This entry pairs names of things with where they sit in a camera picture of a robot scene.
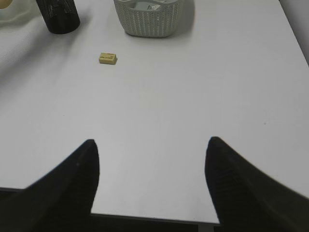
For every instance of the black mesh pen holder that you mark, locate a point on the black mesh pen holder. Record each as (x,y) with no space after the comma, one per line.
(60,16)

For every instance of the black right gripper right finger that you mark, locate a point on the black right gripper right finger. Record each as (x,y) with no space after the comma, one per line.
(246,199)

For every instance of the pale green wavy plate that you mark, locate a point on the pale green wavy plate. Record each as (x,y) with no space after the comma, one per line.
(19,13)

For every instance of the yellow mango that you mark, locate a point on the yellow mango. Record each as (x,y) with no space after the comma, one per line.
(5,3)

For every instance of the pale green woven basket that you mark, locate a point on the pale green woven basket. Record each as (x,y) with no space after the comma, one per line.
(161,23)

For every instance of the yellow eraser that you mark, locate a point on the yellow eraser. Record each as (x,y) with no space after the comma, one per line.
(107,58)

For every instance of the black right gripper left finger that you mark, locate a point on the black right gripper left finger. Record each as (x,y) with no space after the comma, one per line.
(60,201)

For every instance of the waste paper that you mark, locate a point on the waste paper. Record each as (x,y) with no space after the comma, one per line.
(146,6)

